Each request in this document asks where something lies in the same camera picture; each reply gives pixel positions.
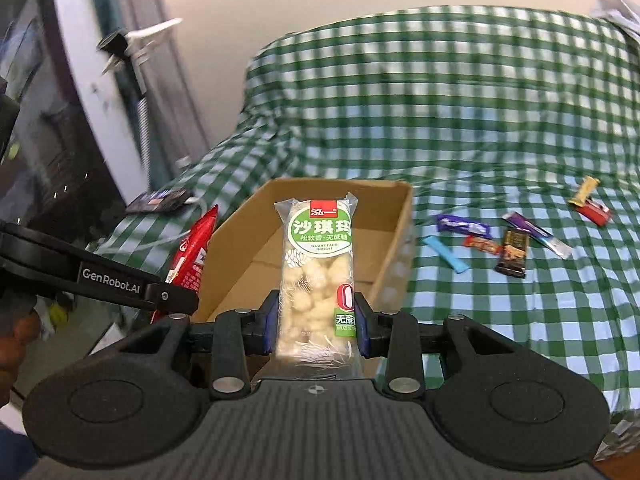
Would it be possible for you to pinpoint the sachima snack pack green label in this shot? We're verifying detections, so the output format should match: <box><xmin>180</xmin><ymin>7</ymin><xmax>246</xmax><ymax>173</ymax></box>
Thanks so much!
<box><xmin>273</xmin><ymin>193</ymin><xmax>361</xmax><ymax>379</ymax></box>

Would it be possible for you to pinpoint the red snack packet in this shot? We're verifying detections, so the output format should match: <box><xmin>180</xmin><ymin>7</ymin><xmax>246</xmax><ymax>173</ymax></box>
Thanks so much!
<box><xmin>165</xmin><ymin>205</ymin><xmax>218</xmax><ymax>292</ymax></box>

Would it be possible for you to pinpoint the light blue stick packet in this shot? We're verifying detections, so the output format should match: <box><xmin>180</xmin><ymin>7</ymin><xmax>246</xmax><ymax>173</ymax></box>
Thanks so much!
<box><xmin>422</xmin><ymin>236</ymin><xmax>470</xmax><ymax>274</ymax></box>

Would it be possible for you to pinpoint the small red orange candy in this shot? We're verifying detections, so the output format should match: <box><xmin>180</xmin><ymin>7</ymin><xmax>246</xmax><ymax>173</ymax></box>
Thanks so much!
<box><xmin>463</xmin><ymin>235</ymin><xmax>501</xmax><ymax>256</ymax></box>

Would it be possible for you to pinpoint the purple Milka chocolate bar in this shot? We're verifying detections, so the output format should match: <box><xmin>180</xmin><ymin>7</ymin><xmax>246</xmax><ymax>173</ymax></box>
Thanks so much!
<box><xmin>436</xmin><ymin>214</ymin><xmax>492</xmax><ymax>240</ymax></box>

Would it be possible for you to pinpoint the dark brown chocolate bar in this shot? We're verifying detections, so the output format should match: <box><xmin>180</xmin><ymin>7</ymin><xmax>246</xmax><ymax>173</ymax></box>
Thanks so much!
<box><xmin>495</xmin><ymin>229</ymin><xmax>529</xmax><ymax>278</ymax></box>

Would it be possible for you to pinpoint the purple white stick packet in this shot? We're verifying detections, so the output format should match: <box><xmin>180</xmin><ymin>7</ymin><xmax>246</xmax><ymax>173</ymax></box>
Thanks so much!
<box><xmin>502</xmin><ymin>211</ymin><xmax>572</xmax><ymax>260</ymax></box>

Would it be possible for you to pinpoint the red Nescafe stick packet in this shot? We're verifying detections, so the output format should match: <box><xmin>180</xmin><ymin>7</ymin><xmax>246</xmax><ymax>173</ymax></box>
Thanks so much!
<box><xmin>576</xmin><ymin>198</ymin><xmax>612</xmax><ymax>228</ymax></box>

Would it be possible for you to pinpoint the yellow wafer bar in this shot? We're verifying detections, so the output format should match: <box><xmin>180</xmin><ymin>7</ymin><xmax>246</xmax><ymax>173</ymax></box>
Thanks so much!
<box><xmin>568</xmin><ymin>176</ymin><xmax>600</xmax><ymax>207</ymax></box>

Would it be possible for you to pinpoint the person's left hand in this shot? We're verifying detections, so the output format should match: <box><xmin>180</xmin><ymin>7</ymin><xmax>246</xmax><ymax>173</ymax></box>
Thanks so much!
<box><xmin>0</xmin><ymin>310</ymin><xmax>41</xmax><ymax>408</ymax></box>

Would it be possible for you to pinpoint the open cardboard box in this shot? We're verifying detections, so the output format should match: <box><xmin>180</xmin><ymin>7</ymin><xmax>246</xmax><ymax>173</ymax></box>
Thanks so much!
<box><xmin>192</xmin><ymin>176</ymin><xmax>414</xmax><ymax>380</ymax></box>

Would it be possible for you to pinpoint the black smartphone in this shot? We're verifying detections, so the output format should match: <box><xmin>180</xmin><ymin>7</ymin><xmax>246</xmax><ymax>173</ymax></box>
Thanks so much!
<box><xmin>125</xmin><ymin>188</ymin><xmax>192</xmax><ymax>214</ymax></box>

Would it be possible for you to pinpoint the black handheld steamer head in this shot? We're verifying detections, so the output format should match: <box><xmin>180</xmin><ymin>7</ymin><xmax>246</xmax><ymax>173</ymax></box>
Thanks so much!
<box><xmin>98</xmin><ymin>29</ymin><xmax>130</xmax><ymax>62</ymax></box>

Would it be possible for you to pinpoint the green white checkered sofa cover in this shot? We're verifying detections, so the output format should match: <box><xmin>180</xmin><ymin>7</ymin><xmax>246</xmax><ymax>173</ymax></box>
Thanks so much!
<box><xmin>86</xmin><ymin>4</ymin><xmax>640</xmax><ymax>461</ymax></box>

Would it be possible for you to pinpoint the grey curtain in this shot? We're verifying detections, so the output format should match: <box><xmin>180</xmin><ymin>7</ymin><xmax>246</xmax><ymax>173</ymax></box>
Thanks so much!
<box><xmin>93</xmin><ymin>0</ymin><xmax>210</xmax><ymax>188</ymax></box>

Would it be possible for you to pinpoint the white rumpled cloth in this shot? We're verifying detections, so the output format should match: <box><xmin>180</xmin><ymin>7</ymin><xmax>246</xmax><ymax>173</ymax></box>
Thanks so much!
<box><xmin>589</xmin><ymin>0</ymin><xmax>640</xmax><ymax>44</ymax></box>

